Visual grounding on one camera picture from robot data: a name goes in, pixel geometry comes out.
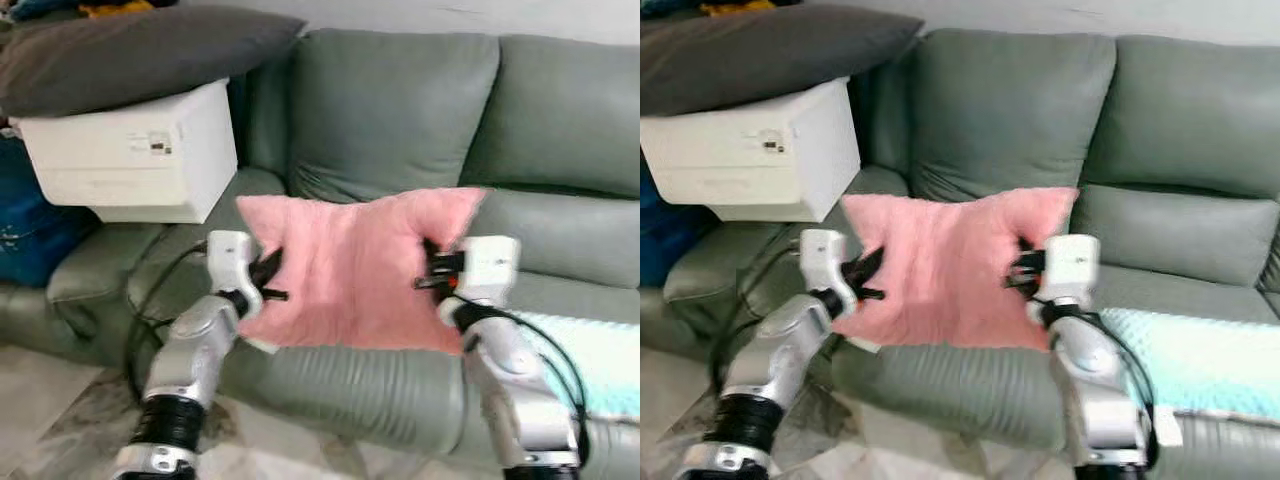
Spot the light teal blanket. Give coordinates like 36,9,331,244
508,309,641,422
1098,307,1280,421

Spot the blue suitcase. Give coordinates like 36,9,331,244
640,150,703,290
0,135,98,290

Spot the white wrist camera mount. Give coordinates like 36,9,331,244
1044,233,1102,303
204,229,264,298
459,235,522,307
799,227,860,297

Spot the green leather sofa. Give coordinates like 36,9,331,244
640,28,1280,480
0,28,641,480

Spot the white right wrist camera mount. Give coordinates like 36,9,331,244
459,235,522,307
1044,233,1102,303

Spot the pink fluffy pillow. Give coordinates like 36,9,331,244
235,187,489,354
840,185,1082,352

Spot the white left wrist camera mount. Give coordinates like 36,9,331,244
799,227,860,297
204,229,264,298

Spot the white box with label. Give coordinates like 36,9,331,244
17,79,240,225
640,77,862,224

